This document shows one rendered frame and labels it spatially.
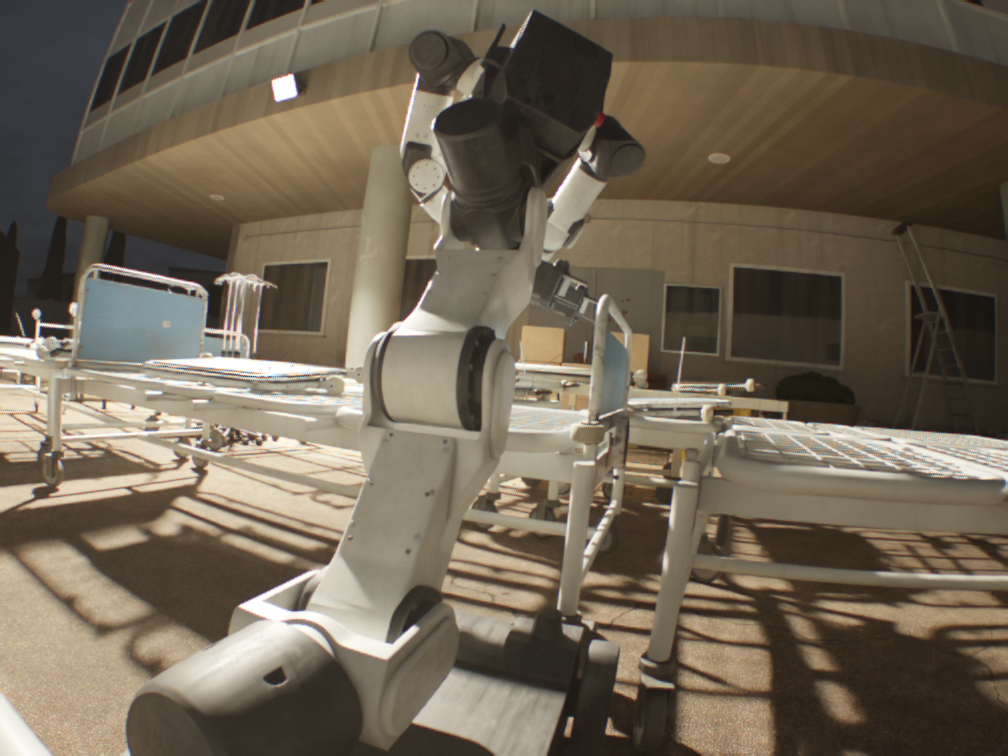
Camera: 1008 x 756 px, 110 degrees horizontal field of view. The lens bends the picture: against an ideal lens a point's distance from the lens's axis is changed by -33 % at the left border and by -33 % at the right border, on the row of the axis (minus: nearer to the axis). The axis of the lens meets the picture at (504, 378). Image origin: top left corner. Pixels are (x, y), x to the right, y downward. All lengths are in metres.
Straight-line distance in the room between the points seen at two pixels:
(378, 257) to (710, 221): 4.48
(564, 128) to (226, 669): 0.92
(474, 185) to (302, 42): 6.55
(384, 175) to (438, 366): 5.83
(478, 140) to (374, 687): 0.69
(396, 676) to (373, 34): 6.28
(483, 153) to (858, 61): 4.46
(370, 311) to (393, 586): 5.53
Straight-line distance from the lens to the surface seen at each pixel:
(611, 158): 1.20
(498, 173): 0.83
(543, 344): 4.88
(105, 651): 1.18
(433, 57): 1.15
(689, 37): 4.82
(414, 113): 1.21
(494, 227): 0.89
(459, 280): 0.79
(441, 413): 0.66
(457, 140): 0.78
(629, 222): 7.59
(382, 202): 6.30
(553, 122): 0.97
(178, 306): 2.64
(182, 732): 0.41
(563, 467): 1.07
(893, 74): 5.09
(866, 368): 7.73
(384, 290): 6.06
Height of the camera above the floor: 0.59
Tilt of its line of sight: level
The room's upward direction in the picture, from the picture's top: 5 degrees clockwise
